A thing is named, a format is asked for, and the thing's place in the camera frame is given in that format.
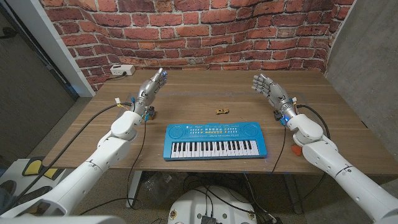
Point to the white table leg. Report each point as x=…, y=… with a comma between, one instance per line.
x=134, y=189

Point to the red brick printed backdrop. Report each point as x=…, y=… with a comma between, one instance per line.
x=199, y=34

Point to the clear plastic bag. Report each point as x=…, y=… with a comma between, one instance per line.
x=161, y=186

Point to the orange toy strawberry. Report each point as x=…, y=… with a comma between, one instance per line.
x=297, y=150

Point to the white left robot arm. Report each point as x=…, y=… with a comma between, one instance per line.
x=93, y=165

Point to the brown toy brick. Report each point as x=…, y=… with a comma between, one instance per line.
x=152, y=115

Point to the blue toy piano keyboard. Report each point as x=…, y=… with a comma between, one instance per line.
x=211, y=137

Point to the blue jeans leg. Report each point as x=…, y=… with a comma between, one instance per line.
x=3, y=202

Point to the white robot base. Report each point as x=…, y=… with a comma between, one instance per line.
x=192, y=205

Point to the yellow toy car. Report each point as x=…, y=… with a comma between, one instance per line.
x=222, y=111

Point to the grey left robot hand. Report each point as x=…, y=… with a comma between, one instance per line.
x=149, y=90

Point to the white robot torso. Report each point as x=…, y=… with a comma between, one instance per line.
x=62, y=220

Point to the yellow black foot pedal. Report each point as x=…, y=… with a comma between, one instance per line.
x=51, y=173
x=33, y=167

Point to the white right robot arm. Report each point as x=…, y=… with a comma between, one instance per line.
x=339, y=168

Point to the white power strip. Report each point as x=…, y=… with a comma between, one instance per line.
x=122, y=69

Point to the white door frame post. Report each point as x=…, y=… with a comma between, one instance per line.
x=49, y=43

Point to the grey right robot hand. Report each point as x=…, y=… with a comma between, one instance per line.
x=275, y=93

